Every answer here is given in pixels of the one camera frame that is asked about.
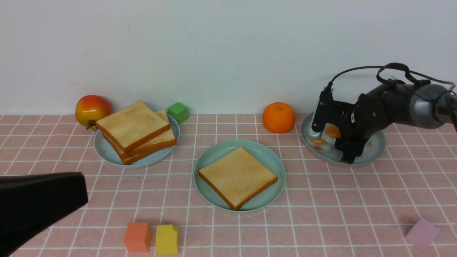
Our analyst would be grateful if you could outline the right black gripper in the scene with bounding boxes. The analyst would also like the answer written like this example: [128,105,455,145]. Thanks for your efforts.
[334,83,416,165]

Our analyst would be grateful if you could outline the fried egg toy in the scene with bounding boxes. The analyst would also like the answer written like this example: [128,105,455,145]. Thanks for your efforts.
[321,123,341,145]
[307,130,333,152]

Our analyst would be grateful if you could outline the toast slice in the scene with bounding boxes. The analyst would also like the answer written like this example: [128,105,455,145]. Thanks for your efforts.
[198,147,278,211]
[113,140,177,165]
[96,100,170,153]
[102,110,176,148]

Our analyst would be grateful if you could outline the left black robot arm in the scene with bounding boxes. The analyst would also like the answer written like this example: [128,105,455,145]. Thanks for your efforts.
[0,172,88,257]

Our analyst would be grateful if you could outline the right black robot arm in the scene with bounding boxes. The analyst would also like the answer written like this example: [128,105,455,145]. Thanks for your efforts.
[336,80,456,164]

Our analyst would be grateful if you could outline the grey egg plate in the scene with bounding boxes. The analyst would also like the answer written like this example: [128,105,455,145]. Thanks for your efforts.
[300,112,386,167]

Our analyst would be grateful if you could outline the orange tangerine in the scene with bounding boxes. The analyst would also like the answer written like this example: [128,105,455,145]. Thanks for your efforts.
[262,101,296,133]

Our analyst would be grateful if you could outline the pink checkered tablecloth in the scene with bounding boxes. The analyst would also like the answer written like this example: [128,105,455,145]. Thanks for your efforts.
[0,114,457,257]

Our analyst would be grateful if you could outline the teal center plate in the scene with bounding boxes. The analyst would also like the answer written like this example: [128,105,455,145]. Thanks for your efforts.
[193,140,286,213]

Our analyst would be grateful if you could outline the pink foam cube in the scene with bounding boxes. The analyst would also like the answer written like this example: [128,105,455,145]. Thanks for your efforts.
[405,218,441,251]

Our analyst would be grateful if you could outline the green foam cube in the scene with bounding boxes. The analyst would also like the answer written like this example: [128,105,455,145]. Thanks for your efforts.
[167,102,189,124]

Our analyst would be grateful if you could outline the yellow foam block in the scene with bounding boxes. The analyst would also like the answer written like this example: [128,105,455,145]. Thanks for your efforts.
[155,224,179,256]

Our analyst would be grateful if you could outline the orange foam cube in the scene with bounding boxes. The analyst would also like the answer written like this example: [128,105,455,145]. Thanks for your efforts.
[124,222,153,253]

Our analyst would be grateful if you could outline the light blue bread plate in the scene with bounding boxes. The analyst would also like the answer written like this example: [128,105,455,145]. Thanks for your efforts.
[94,130,175,169]

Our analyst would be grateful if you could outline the red yellow apple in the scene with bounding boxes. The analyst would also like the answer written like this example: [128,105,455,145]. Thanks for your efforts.
[75,95,112,131]

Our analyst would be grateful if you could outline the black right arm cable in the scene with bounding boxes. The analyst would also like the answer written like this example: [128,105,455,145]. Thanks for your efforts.
[323,62,457,125]

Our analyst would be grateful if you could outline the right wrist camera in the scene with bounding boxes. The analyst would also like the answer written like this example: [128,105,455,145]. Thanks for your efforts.
[310,86,356,134]

